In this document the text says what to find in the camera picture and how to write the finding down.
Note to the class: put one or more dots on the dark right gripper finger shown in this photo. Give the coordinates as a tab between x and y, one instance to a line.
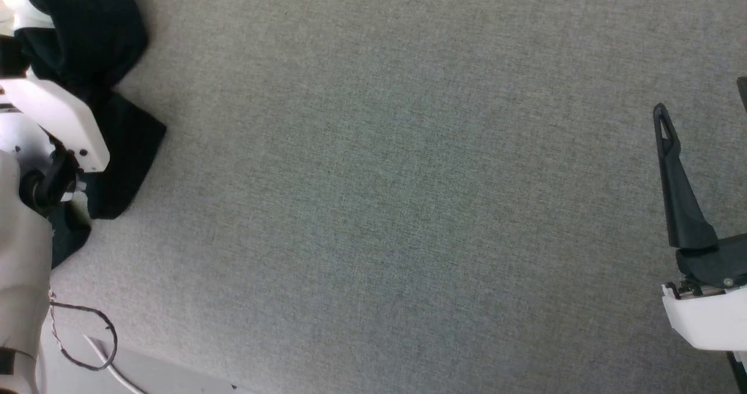
743	90

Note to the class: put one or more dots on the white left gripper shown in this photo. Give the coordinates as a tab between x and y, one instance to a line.
61	117

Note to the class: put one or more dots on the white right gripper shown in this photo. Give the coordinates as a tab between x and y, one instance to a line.
712	318

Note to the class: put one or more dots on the white and black t-shirt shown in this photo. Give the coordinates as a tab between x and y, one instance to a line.
111	143

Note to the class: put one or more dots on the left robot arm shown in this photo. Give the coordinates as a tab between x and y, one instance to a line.
17	265

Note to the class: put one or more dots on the grey fabric sofa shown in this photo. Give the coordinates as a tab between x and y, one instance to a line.
408	178

